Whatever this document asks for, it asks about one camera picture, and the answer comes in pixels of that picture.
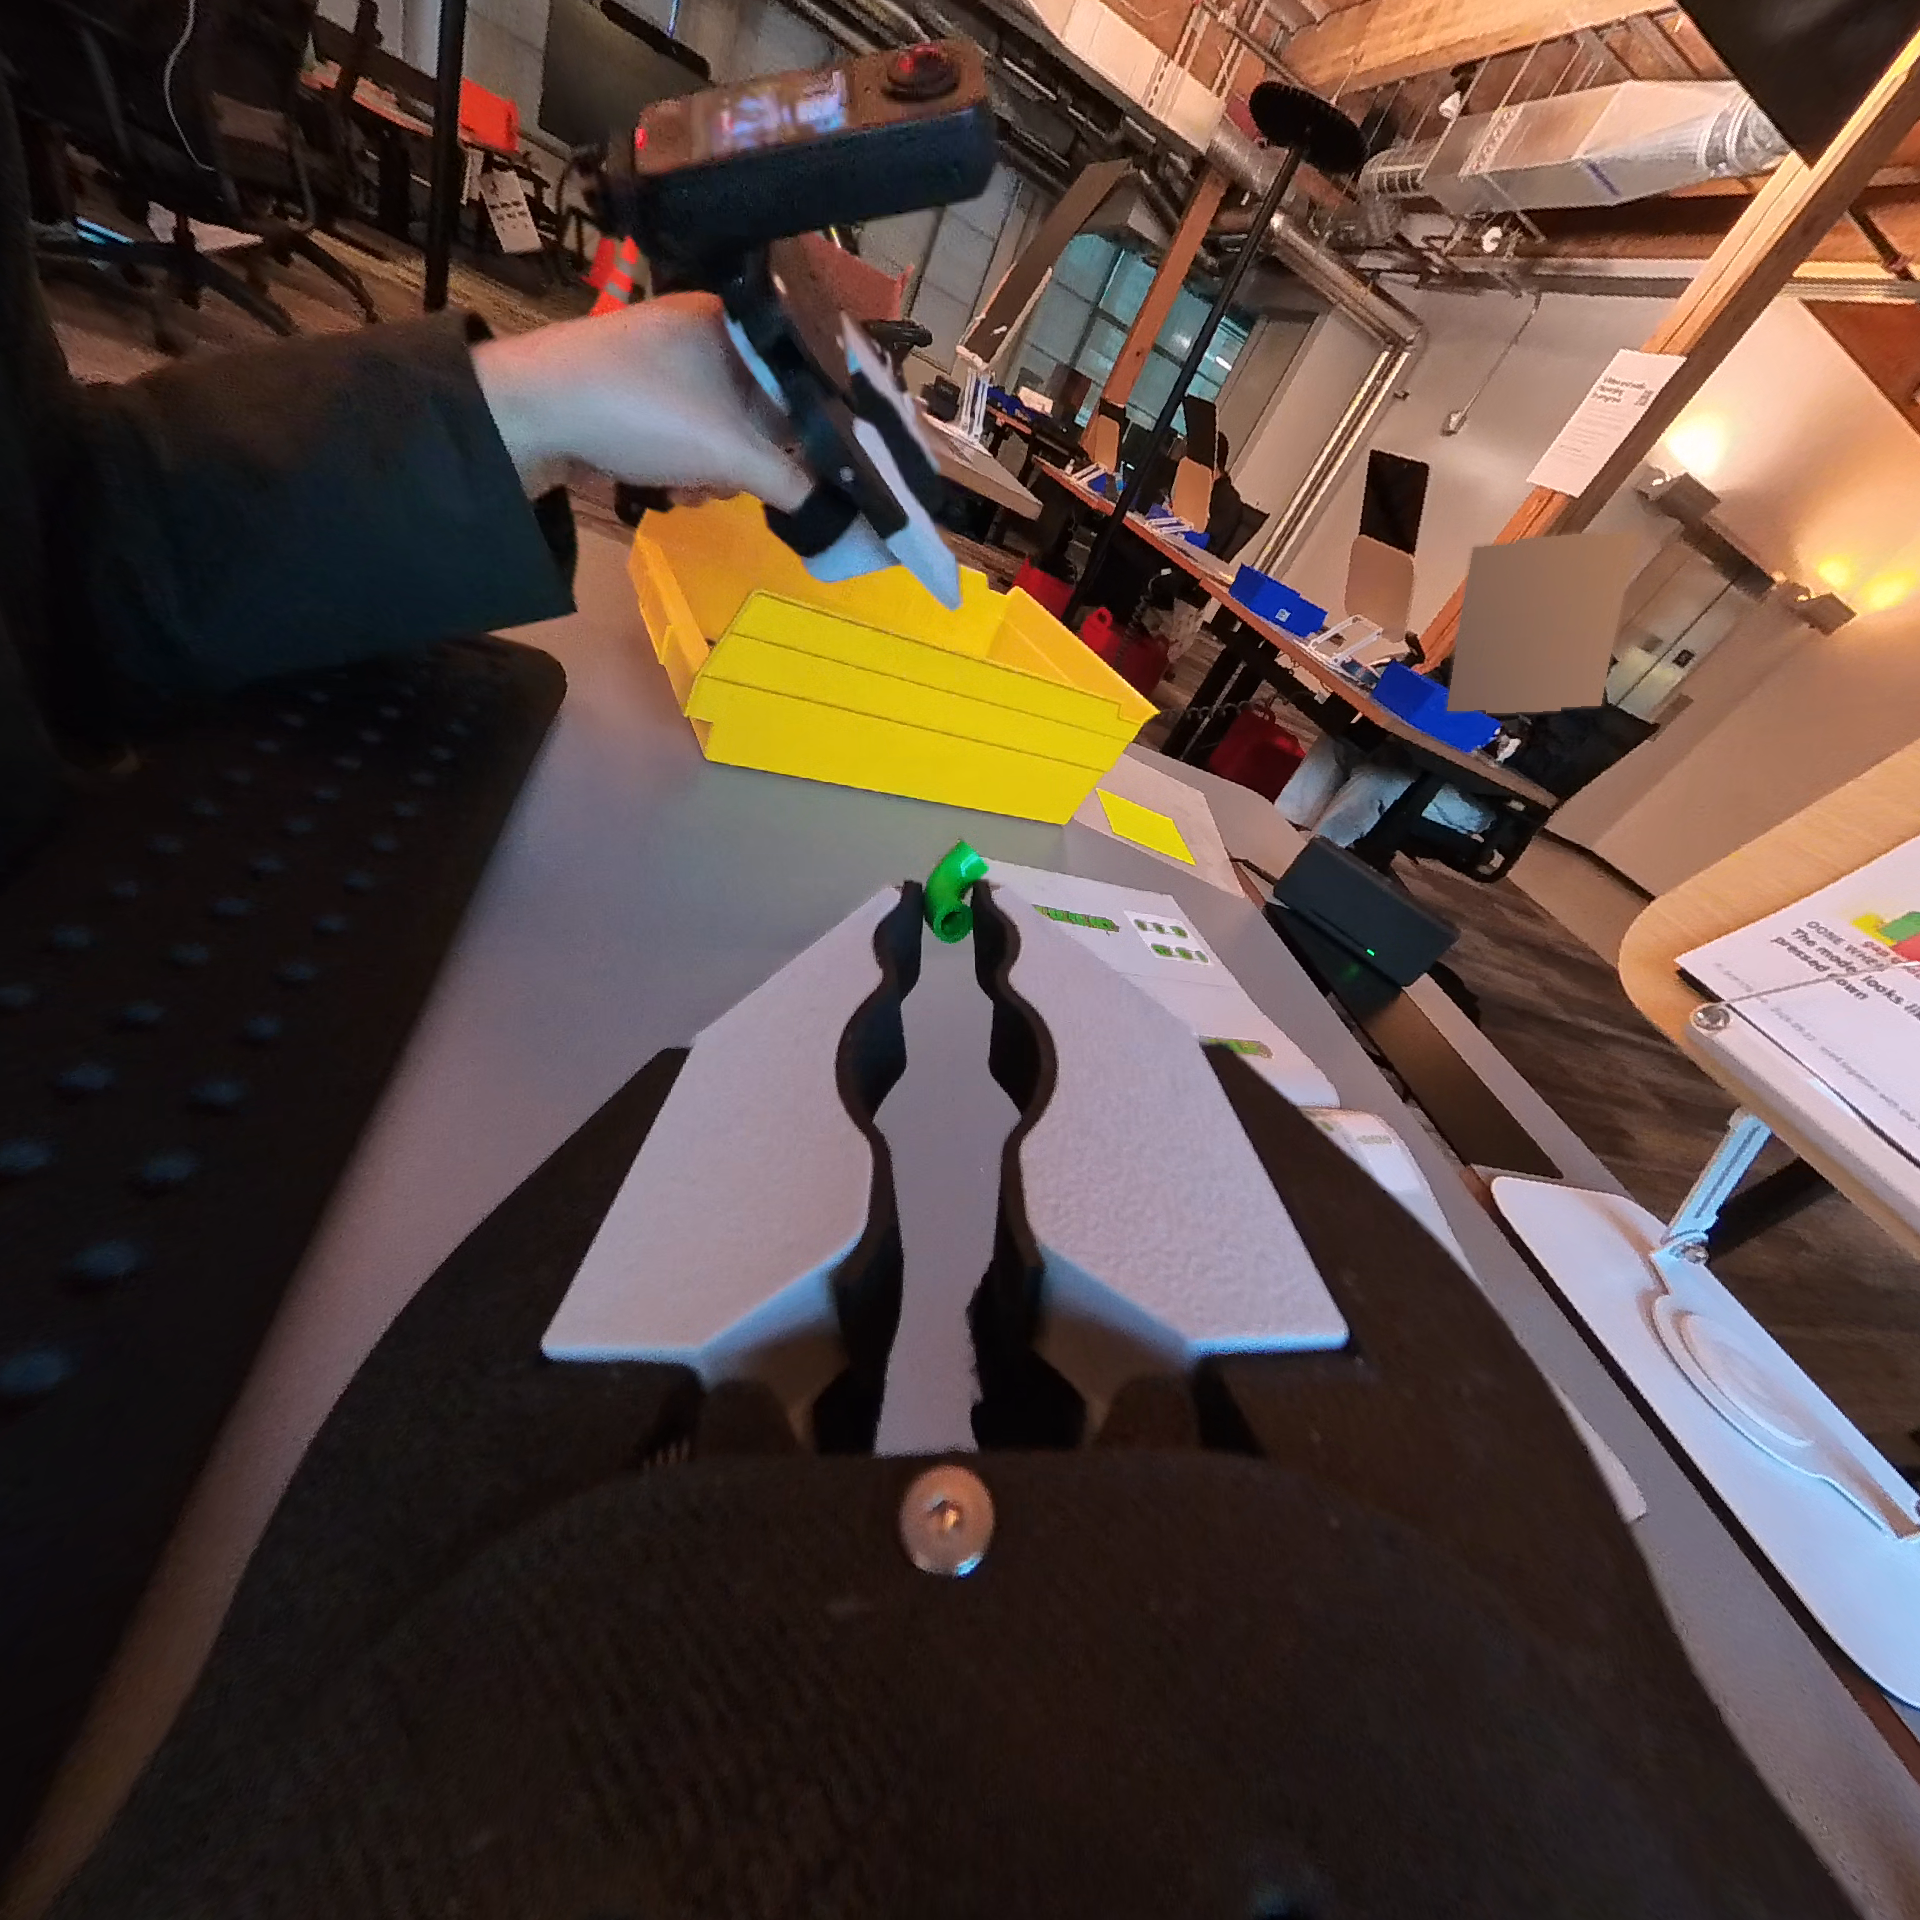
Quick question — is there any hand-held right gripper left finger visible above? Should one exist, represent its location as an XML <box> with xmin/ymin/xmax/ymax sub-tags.
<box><xmin>536</xmin><ymin>880</ymin><xmax>926</xmax><ymax>1454</ymax></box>

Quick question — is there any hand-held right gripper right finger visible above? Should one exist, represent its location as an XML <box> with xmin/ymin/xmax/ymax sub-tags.
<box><xmin>966</xmin><ymin>880</ymin><xmax>1355</xmax><ymax>1454</ymax></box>

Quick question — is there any yellow plastic bin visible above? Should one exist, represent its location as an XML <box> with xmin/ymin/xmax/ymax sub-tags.
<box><xmin>626</xmin><ymin>490</ymin><xmax>1160</xmax><ymax>828</ymax></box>

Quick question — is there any green curved tube piece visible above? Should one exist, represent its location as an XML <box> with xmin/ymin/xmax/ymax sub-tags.
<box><xmin>919</xmin><ymin>838</ymin><xmax>995</xmax><ymax>947</ymax></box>

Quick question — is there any person's left forearm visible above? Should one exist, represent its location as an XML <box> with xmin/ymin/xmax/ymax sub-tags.
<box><xmin>0</xmin><ymin>307</ymin><xmax>583</xmax><ymax>707</ymax></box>

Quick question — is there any grey desk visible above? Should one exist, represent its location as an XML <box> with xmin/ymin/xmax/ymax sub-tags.
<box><xmin>0</xmin><ymin>518</ymin><xmax>1920</xmax><ymax>1920</ymax></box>

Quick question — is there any person's left hand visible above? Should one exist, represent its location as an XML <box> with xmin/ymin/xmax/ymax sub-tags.
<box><xmin>468</xmin><ymin>288</ymin><xmax>823</xmax><ymax>521</ymax></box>

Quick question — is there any instruction booklet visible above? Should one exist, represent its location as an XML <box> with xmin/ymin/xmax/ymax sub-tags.
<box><xmin>982</xmin><ymin>858</ymin><xmax>1649</xmax><ymax>1524</ymax></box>

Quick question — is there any black pole stand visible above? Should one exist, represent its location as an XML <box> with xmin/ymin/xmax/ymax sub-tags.
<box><xmin>1068</xmin><ymin>80</ymin><xmax>1370</xmax><ymax>620</ymax></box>

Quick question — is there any black box device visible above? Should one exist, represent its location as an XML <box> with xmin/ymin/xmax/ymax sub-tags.
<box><xmin>1268</xmin><ymin>835</ymin><xmax>1460</xmax><ymax>995</ymax></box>

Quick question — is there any blue plastic bin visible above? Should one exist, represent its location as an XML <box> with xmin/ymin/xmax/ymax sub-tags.
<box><xmin>1226</xmin><ymin>564</ymin><xmax>1330</xmax><ymax>634</ymax></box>
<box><xmin>1369</xmin><ymin>657</ymin><xmax>1506</xmax><ymax>754</ymax></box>

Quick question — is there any yellow sticky note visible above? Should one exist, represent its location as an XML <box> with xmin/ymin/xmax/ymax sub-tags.
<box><xmin>1093</xmin><ymin>787</ymin><xmax>1199</xmax><ymax>870</ymax></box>

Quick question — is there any long wooden table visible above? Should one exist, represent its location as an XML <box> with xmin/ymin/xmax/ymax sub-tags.
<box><xmin>1030</xmin><ymin>450</ymin><xmax>1565</xmax><ymax>880</ymax></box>

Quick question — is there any tan board stand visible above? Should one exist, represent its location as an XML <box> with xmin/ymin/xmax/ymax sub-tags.
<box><xmin>1339</xmin><ymin>535</ymin><xmax>1423</xmax><ymax>644</ymax></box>

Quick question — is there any black monitor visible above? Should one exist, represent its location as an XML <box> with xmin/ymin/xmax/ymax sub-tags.
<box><xmin>1355</xmin><ymin>450</ymin><xmax>1435</xmax><ymax>560</ymax></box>

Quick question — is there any white stand base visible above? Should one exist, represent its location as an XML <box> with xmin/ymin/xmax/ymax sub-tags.
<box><xmin>1489</xmin><ymin>1168</ymin><xmax>1920</xmax><ymax>1713</ymax></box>

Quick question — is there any black studded mat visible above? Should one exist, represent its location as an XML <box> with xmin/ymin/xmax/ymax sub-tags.
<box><xmin>0</xmin><ymin>638</ymin><xmax>572</xmax><ymax>1817</ymax></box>

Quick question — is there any wooden document board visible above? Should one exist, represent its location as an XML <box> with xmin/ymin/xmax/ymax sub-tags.
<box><xmin>1618</xmin><ymin>833</ymin><xmax>1920</xmax><ymax>1251</ymax></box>

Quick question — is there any black office chair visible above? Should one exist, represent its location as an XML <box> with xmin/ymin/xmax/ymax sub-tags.
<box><xmin>22</xmin><ymin>0</ymin><xmax>382</xmax><ymax>353</ymax></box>

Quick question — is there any printed paper sheet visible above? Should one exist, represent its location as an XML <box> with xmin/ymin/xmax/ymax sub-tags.
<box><xmin>1673</xmin><ymin>838</ymin><xmax>1920</xmax><ymax>1168</ymax></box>

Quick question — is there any white wall notice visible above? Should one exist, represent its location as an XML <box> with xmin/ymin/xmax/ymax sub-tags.
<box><xmin>1525</xmin><ymin>345</ymin><xmax>1692</xmax><ymax>501</ymax></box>

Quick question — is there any silver ceiling duct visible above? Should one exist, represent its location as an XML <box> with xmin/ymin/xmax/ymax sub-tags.
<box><xmin>1355</xmin><ymin>78</ymin><xmax>1790</xmax><ymax>233</ymax></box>

